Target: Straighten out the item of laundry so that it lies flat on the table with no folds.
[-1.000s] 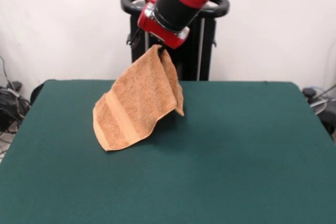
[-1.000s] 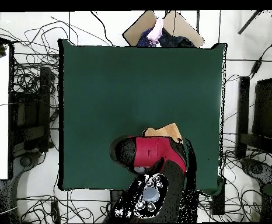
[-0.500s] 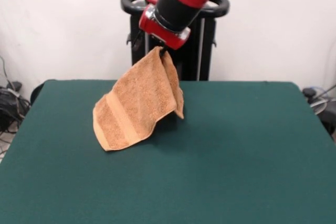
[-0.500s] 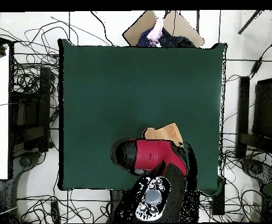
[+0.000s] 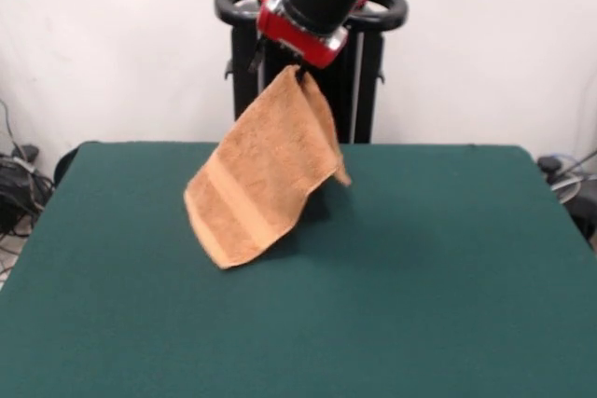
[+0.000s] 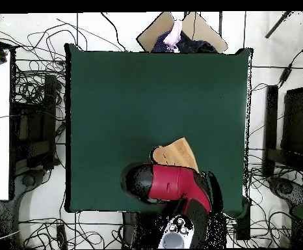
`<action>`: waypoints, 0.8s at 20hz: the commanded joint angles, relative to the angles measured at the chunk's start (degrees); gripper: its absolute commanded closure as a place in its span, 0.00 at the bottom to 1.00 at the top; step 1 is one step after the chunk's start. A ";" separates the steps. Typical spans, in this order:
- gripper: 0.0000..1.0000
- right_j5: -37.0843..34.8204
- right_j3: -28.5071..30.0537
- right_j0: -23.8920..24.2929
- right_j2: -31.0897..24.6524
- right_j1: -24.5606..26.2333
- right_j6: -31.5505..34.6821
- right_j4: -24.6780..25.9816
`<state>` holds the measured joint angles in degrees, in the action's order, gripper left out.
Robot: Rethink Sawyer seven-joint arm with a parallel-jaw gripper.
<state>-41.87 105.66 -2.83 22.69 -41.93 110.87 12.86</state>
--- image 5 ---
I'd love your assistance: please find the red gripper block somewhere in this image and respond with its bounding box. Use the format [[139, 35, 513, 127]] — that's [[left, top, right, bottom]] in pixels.
[[249, 0, 350, 85]]

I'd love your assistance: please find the orange terry towel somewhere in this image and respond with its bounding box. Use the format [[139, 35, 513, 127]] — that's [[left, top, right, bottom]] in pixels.
[[183, 64, 352, 270]]

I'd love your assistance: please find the dark green table cloth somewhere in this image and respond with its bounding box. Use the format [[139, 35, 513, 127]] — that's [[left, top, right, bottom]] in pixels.
[[0, 140, 597, 398]]

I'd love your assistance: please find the small black adapter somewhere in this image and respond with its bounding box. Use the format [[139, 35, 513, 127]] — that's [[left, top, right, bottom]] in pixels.
[[536, 157, 564, 174]]

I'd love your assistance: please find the grey chair base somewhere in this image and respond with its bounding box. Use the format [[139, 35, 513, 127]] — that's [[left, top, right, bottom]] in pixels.
[[549, 172, 583, 205]]

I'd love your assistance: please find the black bulky object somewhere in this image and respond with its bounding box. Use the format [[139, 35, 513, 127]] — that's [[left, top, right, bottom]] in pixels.
[[569, 195, 597, 239]]

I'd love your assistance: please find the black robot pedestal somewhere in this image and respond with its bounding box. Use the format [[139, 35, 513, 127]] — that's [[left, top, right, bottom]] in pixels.
[[214, 0, 410, 144]]

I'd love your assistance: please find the black cable tangle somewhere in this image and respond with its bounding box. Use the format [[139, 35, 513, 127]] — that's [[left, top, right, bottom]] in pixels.
[[0, 98, 57, 239]]

